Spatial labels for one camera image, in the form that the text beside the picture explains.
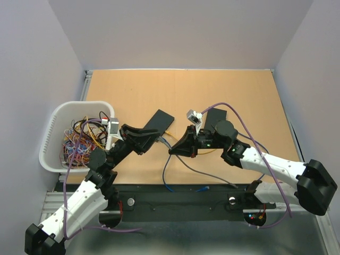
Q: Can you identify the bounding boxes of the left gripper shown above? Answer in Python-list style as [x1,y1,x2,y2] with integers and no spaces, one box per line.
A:
[108,123,161,169]

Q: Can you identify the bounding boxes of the black network switch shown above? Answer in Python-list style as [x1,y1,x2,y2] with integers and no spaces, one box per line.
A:
[204,108,227,132]
[144,109,175,136]

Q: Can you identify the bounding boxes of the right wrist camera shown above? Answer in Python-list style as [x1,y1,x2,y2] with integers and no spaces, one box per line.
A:
[186,109,202,134]

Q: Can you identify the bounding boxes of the purple camera cable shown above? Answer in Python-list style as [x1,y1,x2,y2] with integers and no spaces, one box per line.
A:
[62,117,143,241]
[200,102,293,229]

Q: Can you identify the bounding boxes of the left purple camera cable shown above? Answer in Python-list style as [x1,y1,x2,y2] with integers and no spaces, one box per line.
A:
[62,117,143,241]

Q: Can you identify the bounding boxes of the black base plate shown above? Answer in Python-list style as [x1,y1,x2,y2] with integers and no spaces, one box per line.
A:
[99,184,276,226]

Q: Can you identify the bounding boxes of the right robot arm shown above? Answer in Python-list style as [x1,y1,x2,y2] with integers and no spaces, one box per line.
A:
[169,120,338,216]

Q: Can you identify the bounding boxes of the white plastic bin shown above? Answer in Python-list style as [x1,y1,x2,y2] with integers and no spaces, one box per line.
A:
[39,101,115,174]

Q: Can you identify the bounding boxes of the yellow ethernet cable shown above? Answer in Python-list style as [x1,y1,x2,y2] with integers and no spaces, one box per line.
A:
[164,130,218,155]

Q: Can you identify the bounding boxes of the tangled wire bundle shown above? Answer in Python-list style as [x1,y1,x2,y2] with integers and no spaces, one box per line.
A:
[58,110,111,169]

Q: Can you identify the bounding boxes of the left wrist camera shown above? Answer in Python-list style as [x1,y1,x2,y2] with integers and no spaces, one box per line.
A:
[101,117,120,138]

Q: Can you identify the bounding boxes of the aluminium frame rail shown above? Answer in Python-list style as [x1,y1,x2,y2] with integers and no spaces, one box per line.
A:
[30,70,332,255]

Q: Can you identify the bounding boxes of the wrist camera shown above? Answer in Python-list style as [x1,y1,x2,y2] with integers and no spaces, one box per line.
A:
[101,117,120,138]
[186,109,202,134]

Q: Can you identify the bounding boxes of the blue ethernet cable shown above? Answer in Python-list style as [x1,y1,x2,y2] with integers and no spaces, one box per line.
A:
[161,132,269,193]

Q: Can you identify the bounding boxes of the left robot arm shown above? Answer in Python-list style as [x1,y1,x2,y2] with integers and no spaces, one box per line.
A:
[24,124,160,254]

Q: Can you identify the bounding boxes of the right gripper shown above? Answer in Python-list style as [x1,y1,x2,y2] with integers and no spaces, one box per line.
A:
[168,125,227,158]

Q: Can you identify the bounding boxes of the grey ethernet cable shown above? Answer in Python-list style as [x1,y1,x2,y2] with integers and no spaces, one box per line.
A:
[156,137,240,189]

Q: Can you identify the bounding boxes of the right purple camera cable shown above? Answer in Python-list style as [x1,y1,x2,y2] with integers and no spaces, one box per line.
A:
[200,102,293,229]

